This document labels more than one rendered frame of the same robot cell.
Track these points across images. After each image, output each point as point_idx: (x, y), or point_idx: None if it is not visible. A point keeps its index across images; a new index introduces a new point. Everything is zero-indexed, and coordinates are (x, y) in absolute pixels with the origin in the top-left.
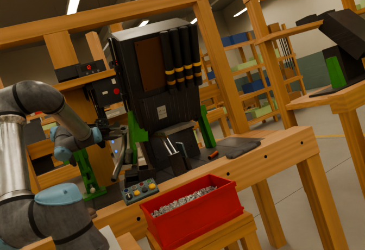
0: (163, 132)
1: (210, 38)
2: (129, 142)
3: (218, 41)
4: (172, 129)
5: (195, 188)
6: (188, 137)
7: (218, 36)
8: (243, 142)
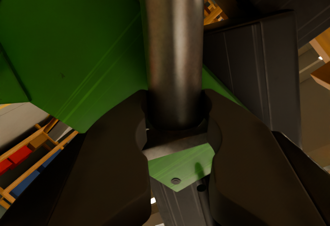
0: (60, 133)
1: (326, 55)
2: None
3: (315, 47)
4: (71, 128)
5: None
6: None
7: (318, 53)
8: None
